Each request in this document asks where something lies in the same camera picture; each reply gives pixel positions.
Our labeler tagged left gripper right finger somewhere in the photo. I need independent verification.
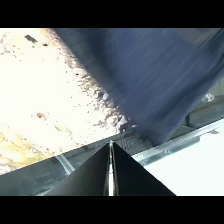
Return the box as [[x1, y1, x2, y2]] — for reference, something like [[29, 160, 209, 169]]
[[110, 140, 176, 197]]

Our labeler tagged silver frame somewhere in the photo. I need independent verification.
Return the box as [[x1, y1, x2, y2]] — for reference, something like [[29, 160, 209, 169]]
[[131, 118, 224, 167]]

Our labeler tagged dark blue garment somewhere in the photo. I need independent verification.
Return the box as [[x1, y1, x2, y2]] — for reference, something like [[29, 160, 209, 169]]
[[53, 28, 224, 147]]

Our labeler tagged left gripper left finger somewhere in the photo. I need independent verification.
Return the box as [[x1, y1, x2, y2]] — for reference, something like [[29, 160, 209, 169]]
[[45, 140, 112, 197]]

